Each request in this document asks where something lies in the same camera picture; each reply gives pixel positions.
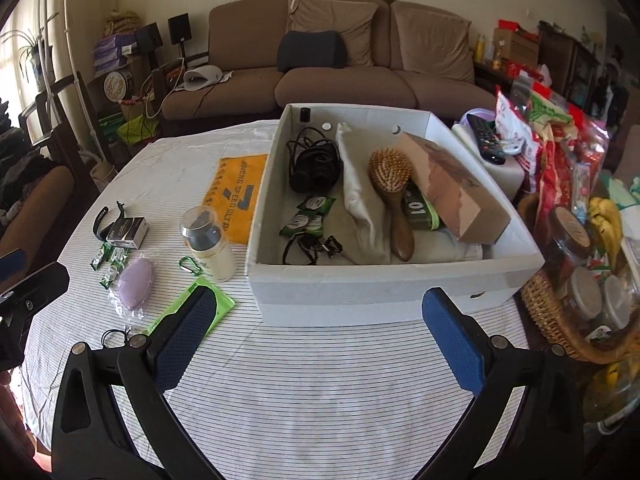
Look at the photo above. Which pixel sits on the wicker basket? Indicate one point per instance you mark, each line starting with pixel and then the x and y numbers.
pixel 550 320

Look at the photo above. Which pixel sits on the green tin can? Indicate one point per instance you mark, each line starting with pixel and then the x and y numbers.
pixel 417 210

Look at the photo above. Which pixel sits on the black fitness band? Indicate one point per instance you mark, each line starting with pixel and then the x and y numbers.
pixel 96 225

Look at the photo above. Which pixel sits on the potted plant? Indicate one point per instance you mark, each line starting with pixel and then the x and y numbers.
pixel 30 50

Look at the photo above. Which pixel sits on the black remote control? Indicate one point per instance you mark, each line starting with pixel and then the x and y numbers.
pixel 485 137

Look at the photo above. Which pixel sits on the stack of purple tissue packs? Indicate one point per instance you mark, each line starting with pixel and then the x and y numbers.
pixel 115 52

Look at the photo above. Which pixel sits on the white cloth bag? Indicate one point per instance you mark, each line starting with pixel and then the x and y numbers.
pixel 360 195

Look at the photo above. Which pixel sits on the brown chair cushion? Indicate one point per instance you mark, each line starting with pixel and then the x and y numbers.
pixel 40 195

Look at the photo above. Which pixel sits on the green floral cloth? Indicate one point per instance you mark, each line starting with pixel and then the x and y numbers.
pixel 622 190

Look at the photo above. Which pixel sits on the yellow green bag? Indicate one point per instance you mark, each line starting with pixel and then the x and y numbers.
pixel 137 130

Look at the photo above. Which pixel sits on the green white snack bag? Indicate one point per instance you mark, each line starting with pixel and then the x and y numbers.
pixel 547 110

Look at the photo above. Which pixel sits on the bunch of bananas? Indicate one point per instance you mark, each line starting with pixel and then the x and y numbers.
pixel 607 225

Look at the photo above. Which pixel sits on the striped tablecloth covered desktop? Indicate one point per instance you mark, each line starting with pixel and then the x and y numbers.
pixel 300 385

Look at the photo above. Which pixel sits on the large brown carton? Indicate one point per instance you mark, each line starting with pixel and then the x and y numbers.
pixel 517 47

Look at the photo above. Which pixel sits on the black speaker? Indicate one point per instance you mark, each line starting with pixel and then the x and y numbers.
pixel 179 29
pixel 148 37

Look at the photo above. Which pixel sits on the white cardboard box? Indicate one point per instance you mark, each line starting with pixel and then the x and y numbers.
pixel 350 285

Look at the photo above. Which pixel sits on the cream lotion bottle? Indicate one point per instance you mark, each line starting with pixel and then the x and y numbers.
pixel 212 255

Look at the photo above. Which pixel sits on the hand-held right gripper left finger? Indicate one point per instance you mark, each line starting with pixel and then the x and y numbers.
pixel 182 340

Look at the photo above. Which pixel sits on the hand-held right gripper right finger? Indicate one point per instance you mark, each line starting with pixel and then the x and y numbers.
pixel 452 345

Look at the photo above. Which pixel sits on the yellow bottles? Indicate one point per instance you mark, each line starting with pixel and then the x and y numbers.
pixel 482 49

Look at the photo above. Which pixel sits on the grey lid glass jar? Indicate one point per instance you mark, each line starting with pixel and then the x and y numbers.
pixel 585 292

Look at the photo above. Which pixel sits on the purple soap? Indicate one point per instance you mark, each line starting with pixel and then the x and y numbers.
pixel 135 282

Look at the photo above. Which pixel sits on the white pole stand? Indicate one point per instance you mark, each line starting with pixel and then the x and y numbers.
pixel 70 60

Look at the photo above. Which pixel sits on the orange towel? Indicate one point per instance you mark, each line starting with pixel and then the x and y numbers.
pixel 240 195

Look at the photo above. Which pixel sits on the white plastic container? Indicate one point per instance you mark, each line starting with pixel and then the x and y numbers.
pixel 510 175

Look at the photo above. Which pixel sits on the brown sofa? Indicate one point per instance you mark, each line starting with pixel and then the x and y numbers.
pixel 340 90

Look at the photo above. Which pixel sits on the small black box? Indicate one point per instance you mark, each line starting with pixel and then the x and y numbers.
pixel 125 225

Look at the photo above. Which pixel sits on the black lumbar pillow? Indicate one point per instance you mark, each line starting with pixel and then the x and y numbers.
pixel 310 50

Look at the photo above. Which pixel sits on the red white snack bag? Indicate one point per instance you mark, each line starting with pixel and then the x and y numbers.
pixel 515 130

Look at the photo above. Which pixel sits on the wooden hairbrush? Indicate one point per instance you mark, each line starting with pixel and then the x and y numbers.
pixel 400 230

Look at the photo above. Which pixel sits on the small green packet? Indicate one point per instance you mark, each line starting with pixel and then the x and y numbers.
pixel 300 224
pixel 119 256
pixel 97 257
pixel 315 205
pixel 110 276

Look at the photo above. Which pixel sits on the green carabiner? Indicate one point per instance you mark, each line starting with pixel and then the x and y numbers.
pixel 182 263

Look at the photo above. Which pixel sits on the purple plastic lid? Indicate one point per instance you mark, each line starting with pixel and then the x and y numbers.
pixel 472 112

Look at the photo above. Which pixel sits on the tall beige cushion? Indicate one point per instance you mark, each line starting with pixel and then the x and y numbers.
pixel 430 40

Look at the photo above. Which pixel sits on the brown cardboard box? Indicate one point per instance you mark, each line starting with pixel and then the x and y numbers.
pixel 460 195

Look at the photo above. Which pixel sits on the round biscuit tin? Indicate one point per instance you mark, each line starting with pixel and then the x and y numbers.
pixel 117 85

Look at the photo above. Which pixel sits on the white massager device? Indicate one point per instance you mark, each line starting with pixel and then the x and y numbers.
pixel 200 79

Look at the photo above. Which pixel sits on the brown lid glass jar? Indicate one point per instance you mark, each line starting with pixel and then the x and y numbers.
pixel 570 232

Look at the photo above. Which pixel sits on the dark wooden cabinet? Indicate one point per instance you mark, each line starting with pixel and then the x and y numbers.
pixel 565 60

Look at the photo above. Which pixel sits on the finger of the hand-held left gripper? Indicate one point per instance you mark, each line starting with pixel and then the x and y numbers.
pixel 42 280
pixel 11 261

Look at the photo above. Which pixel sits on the wide beige cushion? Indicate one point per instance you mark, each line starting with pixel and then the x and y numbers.
pixel 350 25

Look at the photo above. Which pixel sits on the green wet wipes pack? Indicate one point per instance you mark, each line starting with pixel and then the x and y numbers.
pixel 220 305

